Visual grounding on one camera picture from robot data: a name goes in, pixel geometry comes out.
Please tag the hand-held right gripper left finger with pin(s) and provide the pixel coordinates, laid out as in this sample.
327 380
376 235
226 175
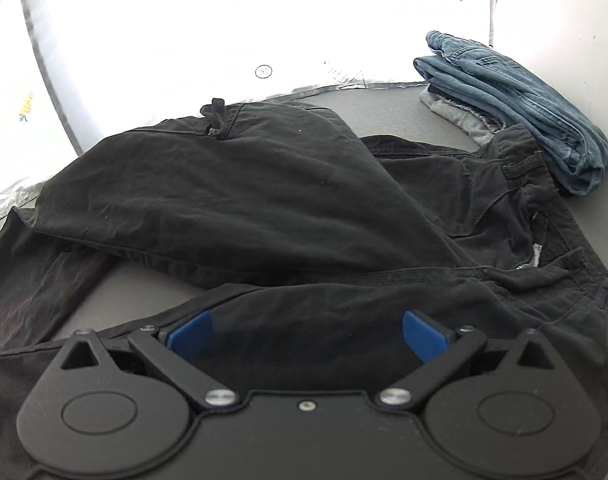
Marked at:
191 331

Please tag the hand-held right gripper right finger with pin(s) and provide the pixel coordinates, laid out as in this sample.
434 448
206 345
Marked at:
420 334

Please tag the black pants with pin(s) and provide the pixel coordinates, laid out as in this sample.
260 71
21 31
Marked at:
208 200

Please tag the grey folded garment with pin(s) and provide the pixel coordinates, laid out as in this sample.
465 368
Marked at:
454 115

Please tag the folded blue jeans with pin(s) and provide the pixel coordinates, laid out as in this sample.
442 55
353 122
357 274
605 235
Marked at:
509 95

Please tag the white carrot print blanket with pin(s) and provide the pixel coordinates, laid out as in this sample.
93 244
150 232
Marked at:
183 15

